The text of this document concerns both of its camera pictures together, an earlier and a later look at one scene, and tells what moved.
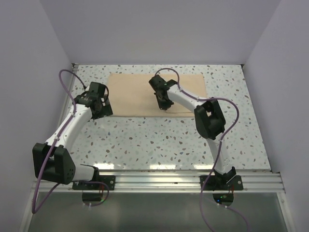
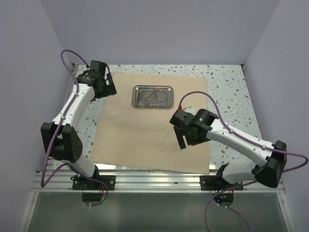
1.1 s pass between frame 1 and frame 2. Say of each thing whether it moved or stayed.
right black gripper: moved
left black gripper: moved
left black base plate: stayed
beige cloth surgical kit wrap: moved
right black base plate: stayed
